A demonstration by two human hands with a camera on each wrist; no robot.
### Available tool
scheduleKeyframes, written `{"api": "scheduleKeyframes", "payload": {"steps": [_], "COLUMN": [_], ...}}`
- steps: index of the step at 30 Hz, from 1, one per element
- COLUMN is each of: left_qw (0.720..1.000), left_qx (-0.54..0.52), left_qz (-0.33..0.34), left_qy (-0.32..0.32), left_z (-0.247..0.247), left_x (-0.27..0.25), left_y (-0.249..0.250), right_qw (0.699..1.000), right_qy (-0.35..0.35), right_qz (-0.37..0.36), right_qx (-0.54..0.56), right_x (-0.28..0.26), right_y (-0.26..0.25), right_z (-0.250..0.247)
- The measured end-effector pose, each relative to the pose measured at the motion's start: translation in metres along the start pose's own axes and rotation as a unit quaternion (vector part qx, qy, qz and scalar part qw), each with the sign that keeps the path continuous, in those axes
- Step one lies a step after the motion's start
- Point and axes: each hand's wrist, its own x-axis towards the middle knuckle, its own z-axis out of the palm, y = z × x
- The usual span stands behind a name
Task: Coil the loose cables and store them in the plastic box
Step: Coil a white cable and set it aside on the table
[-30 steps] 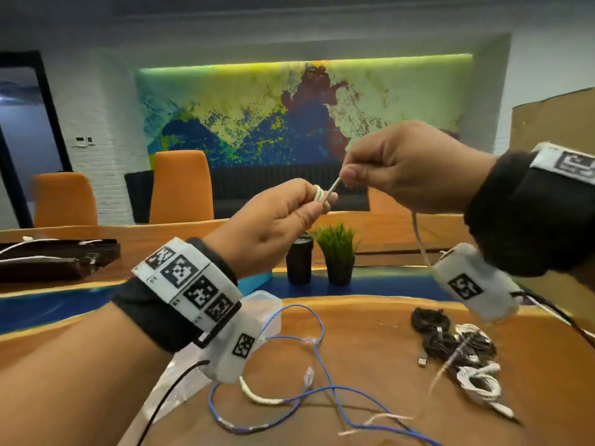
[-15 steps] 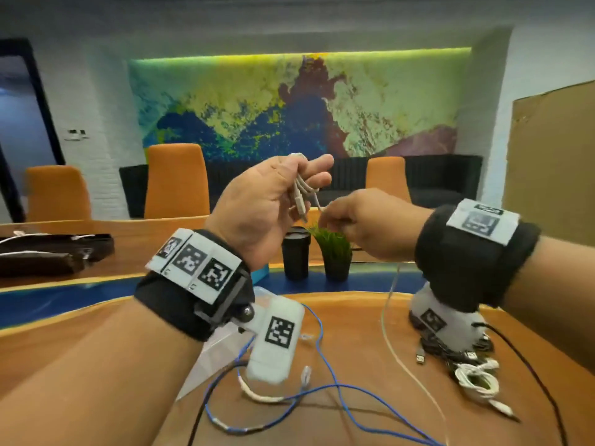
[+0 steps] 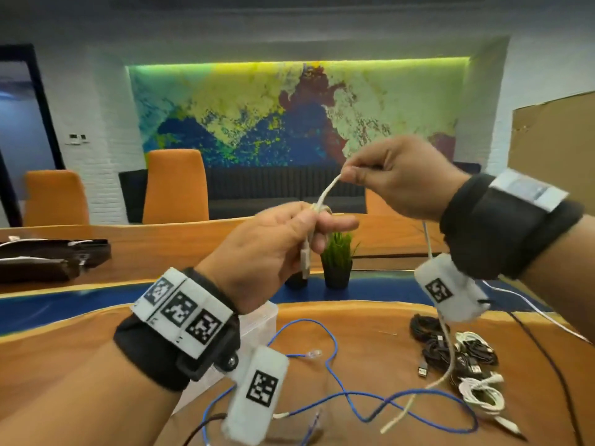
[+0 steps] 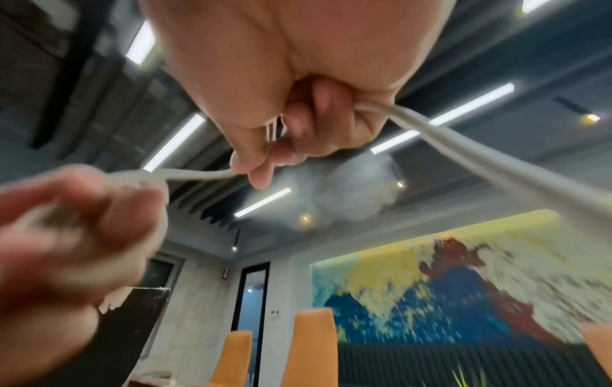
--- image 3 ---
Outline clear plastic container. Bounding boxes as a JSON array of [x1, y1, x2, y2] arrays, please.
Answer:
[[172, 299, 280, 416]]

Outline person's left hand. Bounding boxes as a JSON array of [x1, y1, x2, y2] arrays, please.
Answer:
[[195, 201, 360, 315]]

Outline person's left forearm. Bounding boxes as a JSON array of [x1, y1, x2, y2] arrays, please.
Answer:
[[0, 338, 182, 446]]

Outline black camera cord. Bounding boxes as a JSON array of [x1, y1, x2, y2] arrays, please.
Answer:
[[478, 299, 584, 446], [182, 413, 229, 446]]

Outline black braided cable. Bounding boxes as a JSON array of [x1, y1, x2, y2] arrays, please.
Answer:
[[408, 313, 449, 342]]

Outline blue network cable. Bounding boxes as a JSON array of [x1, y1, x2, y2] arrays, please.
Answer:
[[200, 318, 480, 446]]

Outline thick white cable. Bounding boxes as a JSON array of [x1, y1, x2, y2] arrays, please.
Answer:
[[454, 331, 493, 356]]

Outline black right camera cord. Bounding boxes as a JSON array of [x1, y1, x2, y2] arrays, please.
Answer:
[[478, 299, 584, 446]]

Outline colourful abstract wall painting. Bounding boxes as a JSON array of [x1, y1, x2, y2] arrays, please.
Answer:
[[128, 59, 468, 168]]

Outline black left wristband with markers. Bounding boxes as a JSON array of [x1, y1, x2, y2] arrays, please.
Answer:
[[113, 266, 242, 393]]

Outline long white charging cable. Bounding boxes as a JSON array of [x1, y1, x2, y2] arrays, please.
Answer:
[[481, 279, 594, 344]]

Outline person's right hand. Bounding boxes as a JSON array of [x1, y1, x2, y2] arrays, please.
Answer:
[[340, 135, 471, 222]]

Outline wooden table with blue inlay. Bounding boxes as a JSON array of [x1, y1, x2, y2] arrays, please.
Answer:
[[0, 213, 595, 446]]

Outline green potted plant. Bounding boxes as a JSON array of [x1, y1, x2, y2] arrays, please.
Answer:
[[320, 230, 361, 289]]

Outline black sofa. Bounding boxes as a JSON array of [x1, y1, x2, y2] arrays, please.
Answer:
[[118, 162, 482, 224]]

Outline thin beige cable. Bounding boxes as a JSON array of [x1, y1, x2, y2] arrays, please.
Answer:
[[299, 173, 459, 435]]

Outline dark framed glass door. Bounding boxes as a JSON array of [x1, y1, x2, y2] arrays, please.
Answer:
[[0, 43, 66, 228]]

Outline black left camera cord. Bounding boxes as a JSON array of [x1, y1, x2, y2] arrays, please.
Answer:
[[182, 413, 229, 446]]

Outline long cream white cable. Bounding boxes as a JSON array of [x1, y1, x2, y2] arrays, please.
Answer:
[[457, 372, 506, 414]]

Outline orange chair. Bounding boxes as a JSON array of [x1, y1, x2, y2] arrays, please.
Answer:
[[141, 149, 210, 225], [23, 169, 90, 227], [364, 188, 405, 218]]

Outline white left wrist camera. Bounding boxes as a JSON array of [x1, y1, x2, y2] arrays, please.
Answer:
[[222, 344, 290, 446]]

